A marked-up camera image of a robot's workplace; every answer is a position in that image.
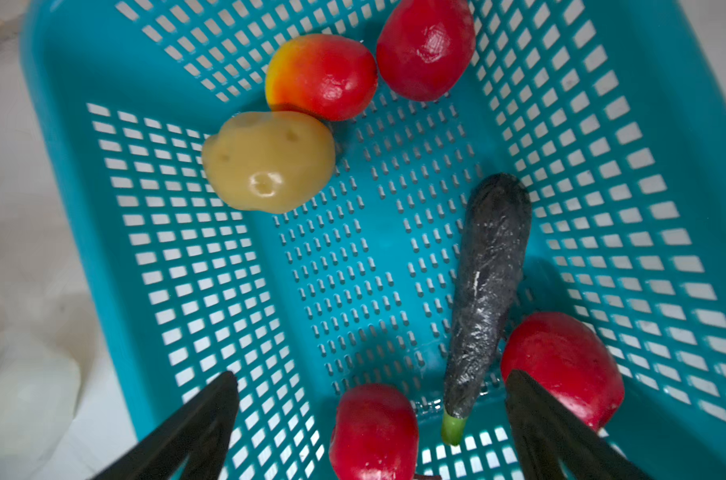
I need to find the yellow potato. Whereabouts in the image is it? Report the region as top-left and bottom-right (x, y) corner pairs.
(201, 111), (336, 214)

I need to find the red tomato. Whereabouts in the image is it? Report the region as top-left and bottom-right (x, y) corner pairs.
(500, 312), (625, 431)
(329, 384), (419, 479)

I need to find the clear zip top bag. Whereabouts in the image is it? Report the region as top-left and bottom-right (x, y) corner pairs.
(0, 292), (96, 479)

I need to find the red yellow mango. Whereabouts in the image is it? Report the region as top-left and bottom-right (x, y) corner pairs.
(265, 34), (378, 122)

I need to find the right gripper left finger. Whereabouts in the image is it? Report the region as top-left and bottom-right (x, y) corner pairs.
(96, 371), (239, 479)

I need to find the teal plastic basket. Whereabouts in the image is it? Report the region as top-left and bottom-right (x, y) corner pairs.
(21, 1), (726, 479)

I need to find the white radish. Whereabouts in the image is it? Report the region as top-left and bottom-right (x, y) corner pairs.
(0, 334), (81, 461)

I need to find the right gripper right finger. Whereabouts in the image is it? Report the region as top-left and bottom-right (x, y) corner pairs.
(505, 370), (649, 479)

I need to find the red apple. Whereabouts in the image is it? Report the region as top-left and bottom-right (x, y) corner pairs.
(376, 0), (476, 102)

